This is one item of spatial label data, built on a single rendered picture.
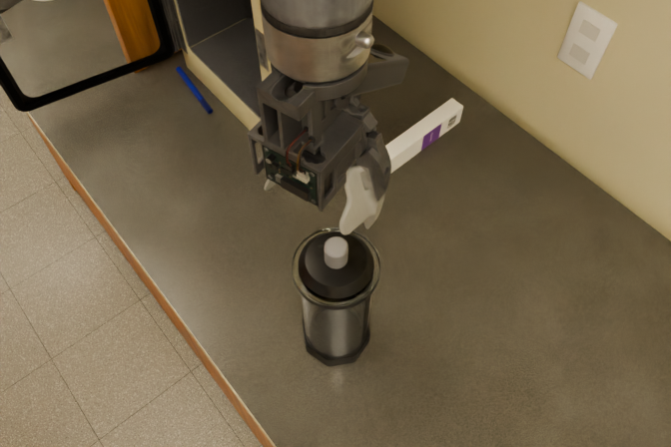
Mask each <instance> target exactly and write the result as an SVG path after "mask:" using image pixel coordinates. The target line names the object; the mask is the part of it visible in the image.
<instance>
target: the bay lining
mask: <svg viewBox="0 0 671 447"><path fill-rule="evenodd" d="M176 3H177V7H178V10H179V14H180V18H181V22H182V26H183V30H184V33H185V37H186V41H187V44H188V46H189V47H192V46H194V45H196V44H198V43H199V42H201V41H203V40H205V39H207V38H209V37H211V36H213V35H215V34H217V33H219V32H221V31H223V30H225V29H226V28H228V27H230V26H232V25H234V24H236V23H238V22H240V21H242V20H244V19H246V18H254V17H253V10H252V3H251V0H176Z"/></svg>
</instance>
